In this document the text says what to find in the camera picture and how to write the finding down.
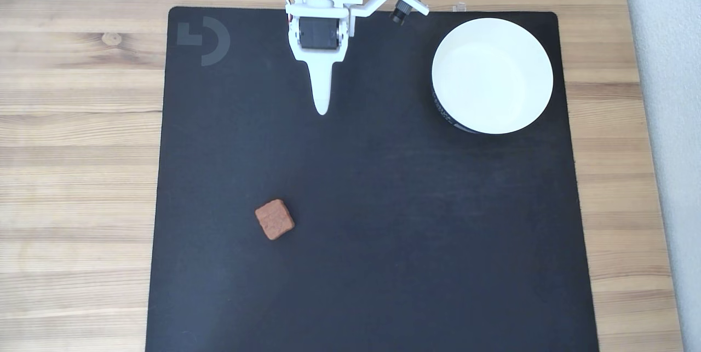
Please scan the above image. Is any brown square toy block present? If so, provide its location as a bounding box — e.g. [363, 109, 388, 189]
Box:
[255, 199, 296, 241]

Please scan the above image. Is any black desk mat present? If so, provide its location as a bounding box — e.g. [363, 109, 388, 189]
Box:
[145, 6, 600, 352]

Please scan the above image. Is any white paper bowl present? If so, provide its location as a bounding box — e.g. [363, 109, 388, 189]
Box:
[431, 18, 554, 135]

